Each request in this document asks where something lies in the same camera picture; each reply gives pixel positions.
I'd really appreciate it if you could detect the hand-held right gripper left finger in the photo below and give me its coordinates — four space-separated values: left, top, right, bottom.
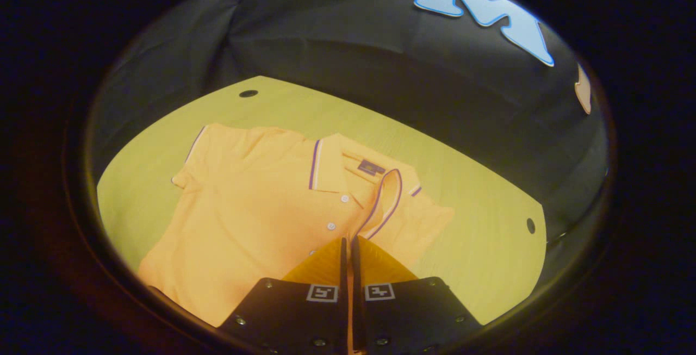
217 237 349 355

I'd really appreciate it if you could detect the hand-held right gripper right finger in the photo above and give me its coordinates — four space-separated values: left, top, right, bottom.
351 235 482 355

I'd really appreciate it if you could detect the orange polo T-shirt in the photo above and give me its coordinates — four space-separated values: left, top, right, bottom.
138 122 455 355

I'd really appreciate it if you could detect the black backdrop cloth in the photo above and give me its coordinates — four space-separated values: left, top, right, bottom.
90 0 610 250

